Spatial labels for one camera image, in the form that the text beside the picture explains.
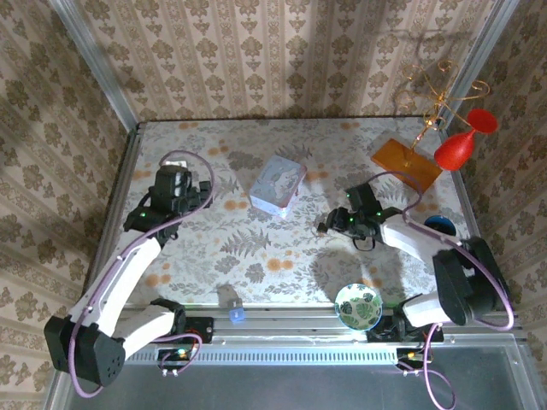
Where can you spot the pastel cartoon tin box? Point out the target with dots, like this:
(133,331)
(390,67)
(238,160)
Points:
(278,183)

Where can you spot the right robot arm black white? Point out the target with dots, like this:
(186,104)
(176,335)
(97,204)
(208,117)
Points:
(466,282)

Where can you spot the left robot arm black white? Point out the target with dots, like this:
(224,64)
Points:
(115,277)

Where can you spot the floral patterned table sheet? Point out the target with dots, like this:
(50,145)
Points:
(299,256)

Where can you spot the blue round dish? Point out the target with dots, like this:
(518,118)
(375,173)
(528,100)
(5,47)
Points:
(440,223)

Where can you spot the green leaf pattern bowl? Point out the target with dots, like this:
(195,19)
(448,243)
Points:
(358,307)

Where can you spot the red plastic wine glass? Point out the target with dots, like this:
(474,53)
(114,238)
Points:
(455,149)

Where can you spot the small blue cap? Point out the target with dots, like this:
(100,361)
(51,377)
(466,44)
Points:
(236,315)

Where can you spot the small black electronics box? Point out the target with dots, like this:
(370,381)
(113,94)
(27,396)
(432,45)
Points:
(173,359)
(410,359)

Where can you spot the grey metal sheet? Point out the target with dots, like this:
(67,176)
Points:
(278,384)

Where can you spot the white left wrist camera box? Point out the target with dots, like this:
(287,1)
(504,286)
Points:
(176,164)

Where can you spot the aluminium extrusion table frame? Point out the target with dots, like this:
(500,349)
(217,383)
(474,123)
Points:
(299,324)

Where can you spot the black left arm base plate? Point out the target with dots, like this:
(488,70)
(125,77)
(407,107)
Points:
(201,329)

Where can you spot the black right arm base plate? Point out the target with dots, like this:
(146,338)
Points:
(433,335)

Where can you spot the aluminium corner post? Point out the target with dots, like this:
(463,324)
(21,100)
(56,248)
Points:
(96,64)
(483,55)

